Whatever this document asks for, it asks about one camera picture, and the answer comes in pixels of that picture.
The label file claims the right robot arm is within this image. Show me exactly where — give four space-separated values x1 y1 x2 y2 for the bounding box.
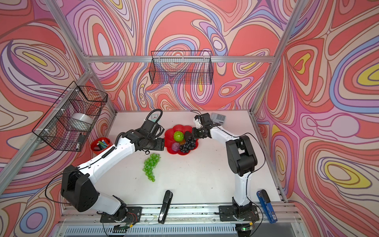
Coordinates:
192 113 259 223

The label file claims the green grape bunch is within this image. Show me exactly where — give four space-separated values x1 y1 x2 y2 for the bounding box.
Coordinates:
143 153 161 182

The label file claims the bright green bumpy fruit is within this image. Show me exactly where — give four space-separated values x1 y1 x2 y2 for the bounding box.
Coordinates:
173 131 185 143

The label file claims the dark purple grape bunch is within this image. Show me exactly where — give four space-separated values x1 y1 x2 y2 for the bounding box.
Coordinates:
179 137 197 154

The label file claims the dark avocado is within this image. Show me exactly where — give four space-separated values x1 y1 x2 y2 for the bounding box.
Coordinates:
184 131 193 142

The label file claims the black wire basket on left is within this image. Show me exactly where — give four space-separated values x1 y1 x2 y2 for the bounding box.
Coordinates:
32 82 108 152

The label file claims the grey calculator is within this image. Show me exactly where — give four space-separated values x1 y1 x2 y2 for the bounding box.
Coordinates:
210 113 226 125

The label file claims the red pen cup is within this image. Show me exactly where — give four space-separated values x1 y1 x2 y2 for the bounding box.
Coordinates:
90 137 113 155

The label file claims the teal small clock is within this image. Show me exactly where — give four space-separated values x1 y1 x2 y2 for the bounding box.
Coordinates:
149 115 157 121

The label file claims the black wire basket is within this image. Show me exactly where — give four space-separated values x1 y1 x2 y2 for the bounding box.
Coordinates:
32 82 108 152
149 50 214 86

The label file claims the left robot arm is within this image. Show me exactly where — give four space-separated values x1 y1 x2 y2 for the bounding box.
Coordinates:
61 109 164 223

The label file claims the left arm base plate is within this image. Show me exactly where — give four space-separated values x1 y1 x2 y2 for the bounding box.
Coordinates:
100 206 143 224

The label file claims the red flower-shaped fruit bowl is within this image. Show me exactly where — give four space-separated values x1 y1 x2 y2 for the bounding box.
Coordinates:
164 124 198 156

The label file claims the black stapler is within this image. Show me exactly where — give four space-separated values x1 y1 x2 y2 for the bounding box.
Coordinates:
158 190 173 224

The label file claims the black wire basket at back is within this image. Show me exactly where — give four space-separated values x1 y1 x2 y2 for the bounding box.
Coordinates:
149 50 214 86

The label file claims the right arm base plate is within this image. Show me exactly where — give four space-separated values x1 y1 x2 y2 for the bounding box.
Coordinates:
215 205 260 223

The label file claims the purple round fruit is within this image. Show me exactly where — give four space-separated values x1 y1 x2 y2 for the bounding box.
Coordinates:
171 142 181 152

